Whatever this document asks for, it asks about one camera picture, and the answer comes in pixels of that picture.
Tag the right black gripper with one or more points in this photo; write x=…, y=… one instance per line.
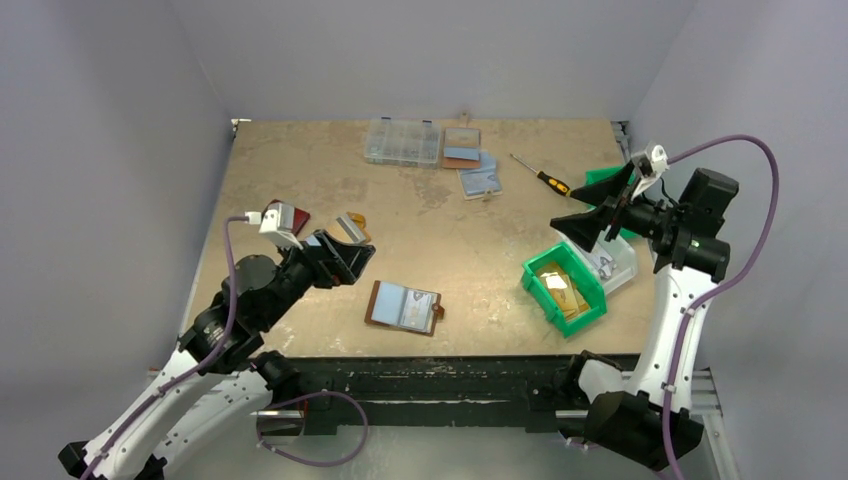
x=616, y=211

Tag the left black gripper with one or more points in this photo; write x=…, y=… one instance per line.
x=324, y=259

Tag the brown leather card holder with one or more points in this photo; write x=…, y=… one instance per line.
x=385, y=304

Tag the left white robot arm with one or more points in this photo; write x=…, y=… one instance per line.
x=217, y=371

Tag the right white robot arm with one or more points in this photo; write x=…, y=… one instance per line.
x=645, y=416

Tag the open tan card holder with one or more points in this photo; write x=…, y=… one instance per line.
x=347, y=227

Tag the dark red card holder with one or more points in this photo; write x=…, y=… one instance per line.
x=285, y=217

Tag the silver VIP card right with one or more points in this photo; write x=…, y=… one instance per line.
x=417, y=312

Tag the green bin with cards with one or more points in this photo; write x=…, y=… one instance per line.
x=562, y=285

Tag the blue transparent card sleeve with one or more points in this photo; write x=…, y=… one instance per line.
x=481, y=182

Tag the open brown card holder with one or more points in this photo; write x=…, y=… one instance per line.
x=461, y=148

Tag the green bin far right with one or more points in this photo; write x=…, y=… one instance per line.
x=595, y=176

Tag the yellow black screwdriver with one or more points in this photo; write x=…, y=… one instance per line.
x=555, y=184

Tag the white small bin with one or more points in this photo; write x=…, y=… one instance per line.
x=612, y=263

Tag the clear plastic organizer box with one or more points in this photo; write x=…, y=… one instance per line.
x=404, y=143

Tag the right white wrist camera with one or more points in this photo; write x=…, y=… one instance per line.
x=648, y=165

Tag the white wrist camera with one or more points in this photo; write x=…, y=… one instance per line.
x=280, y=239
x=648, y=165

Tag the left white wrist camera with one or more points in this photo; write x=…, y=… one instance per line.
x=280, y=239

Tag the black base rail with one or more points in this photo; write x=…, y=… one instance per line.
x=537, y=393

